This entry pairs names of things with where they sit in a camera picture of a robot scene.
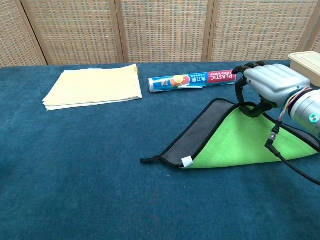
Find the right silver and black robot hand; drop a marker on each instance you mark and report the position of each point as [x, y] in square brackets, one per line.
[275, 81]

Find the grey and green cloth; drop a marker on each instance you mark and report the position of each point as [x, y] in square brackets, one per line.
[235, 145]

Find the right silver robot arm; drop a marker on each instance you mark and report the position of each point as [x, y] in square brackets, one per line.
[303, 110]

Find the beige plastic lidded container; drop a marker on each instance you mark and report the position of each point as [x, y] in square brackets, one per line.
[306, 66]

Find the plastic wrap roll box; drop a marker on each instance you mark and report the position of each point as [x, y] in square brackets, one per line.
[192, 80]

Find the woven wooden folding screen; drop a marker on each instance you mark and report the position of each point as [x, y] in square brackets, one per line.
[160, 30]

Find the cream spiral-bound notebook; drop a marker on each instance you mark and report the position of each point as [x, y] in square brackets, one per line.
[95, 86]

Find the blue table cloth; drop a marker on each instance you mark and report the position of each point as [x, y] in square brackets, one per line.
[87, 162]

